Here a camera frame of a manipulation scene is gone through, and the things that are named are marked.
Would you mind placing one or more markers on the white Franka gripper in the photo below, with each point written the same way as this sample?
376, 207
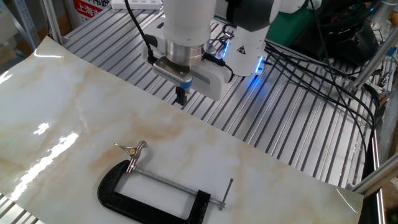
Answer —
211, 81

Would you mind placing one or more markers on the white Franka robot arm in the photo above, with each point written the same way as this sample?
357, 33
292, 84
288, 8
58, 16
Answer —
189, 18

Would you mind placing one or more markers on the glossy marble pattern sheet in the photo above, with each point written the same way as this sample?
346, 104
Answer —
93, 124

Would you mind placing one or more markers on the white power strip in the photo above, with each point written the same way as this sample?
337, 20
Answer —
136, 4

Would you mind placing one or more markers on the black C-clamp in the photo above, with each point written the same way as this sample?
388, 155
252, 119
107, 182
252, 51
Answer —
124, 205

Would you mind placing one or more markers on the green box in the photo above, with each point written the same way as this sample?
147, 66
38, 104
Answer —
287, 28

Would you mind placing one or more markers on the red and white sign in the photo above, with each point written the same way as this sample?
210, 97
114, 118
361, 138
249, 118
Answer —
88, 9

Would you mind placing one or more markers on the black bag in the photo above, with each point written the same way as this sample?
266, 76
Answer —
345, 37

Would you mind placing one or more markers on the silver camera with blue caps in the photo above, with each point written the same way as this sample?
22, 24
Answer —
172, 73

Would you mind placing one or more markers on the aluminium profile post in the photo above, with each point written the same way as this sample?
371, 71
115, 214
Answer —
54, 18
371, 63
377, 177

